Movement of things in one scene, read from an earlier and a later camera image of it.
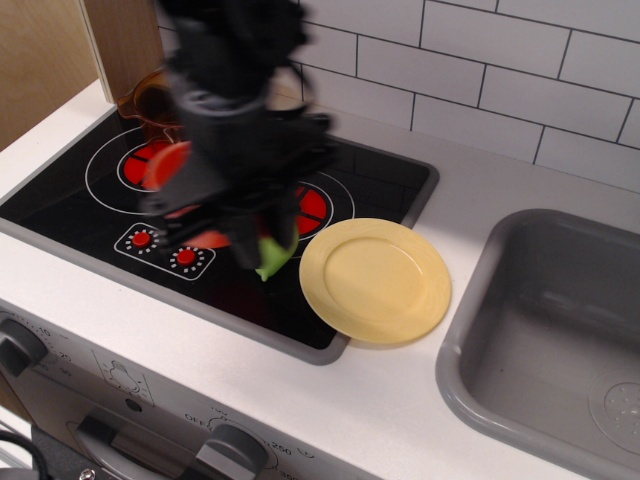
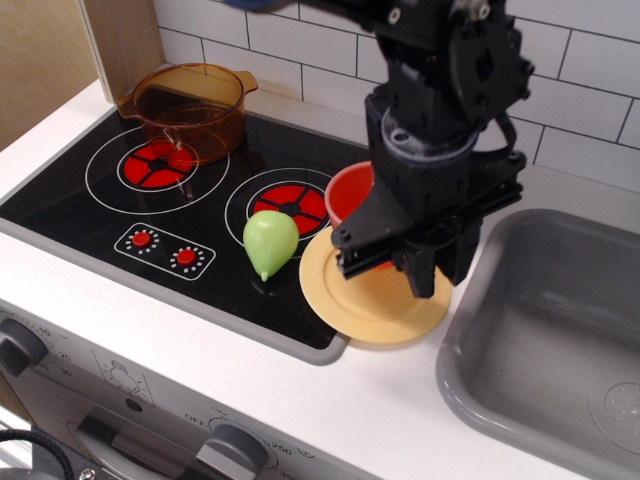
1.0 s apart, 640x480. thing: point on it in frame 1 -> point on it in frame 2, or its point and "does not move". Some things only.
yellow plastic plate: x=377 y=281 does not move
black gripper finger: x=244 y=238 -> x=420 y=265
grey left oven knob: x=21 y=347 does not move
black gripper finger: x=280 y=210 -> x=455 y=260
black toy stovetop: x=88 y=204 does not move
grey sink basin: x=544 y=347 does not move
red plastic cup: x=166 y=166 -> x=343 y=186
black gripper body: x=247 y=164 -> x=415 y=200
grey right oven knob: x=235 y=452 does not move
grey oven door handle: x=127 y=450 does not move
